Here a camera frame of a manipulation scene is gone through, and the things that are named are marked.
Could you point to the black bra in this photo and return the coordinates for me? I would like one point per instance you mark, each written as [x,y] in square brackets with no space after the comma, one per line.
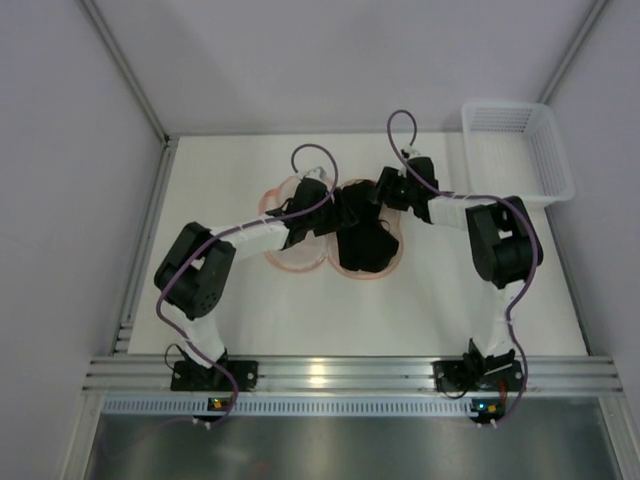
[371,246]

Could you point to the white plastic basket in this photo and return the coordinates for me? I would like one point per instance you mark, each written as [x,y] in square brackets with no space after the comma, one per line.
[515,148]

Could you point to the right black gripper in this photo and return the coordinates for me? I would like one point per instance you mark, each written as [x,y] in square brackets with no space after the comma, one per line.
[383,187]

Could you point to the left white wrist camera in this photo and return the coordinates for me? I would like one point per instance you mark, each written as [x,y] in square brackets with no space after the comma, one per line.
[318,174]

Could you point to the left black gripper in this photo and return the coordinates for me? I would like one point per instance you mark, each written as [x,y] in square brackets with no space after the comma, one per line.
[333,216]

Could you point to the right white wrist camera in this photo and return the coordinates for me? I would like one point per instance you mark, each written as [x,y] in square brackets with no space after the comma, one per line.
[409,153]

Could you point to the aluminium mounting rail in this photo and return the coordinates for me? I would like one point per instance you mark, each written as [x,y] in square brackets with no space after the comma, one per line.
[547,376]

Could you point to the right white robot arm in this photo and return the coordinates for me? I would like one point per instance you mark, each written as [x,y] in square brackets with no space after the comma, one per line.
[505,249]

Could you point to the aluminium frame post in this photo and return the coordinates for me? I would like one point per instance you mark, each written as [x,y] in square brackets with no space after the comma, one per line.
[594,14]
[119,59]

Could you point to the left aluminium frame post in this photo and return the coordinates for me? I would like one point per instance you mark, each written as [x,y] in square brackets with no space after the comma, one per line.
[119,59]

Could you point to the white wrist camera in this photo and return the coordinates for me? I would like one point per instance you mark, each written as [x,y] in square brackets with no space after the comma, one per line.
[409,153]
[318,174]

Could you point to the right aluminium frame post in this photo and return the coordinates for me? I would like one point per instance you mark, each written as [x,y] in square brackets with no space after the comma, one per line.
[594,14]

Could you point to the white slotted cable duct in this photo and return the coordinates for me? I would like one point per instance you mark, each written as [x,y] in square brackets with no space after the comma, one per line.
[274,406]

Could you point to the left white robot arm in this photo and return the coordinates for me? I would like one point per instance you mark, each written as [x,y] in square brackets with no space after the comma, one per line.
[193,274]

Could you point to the peach floral mesh laundry bag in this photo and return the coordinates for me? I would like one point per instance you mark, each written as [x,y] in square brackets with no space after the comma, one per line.
[313,251]

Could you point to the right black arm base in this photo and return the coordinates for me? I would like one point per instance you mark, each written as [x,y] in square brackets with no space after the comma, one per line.
[458,376]

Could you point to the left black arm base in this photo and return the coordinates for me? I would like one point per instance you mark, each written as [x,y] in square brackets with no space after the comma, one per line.
[189,376]

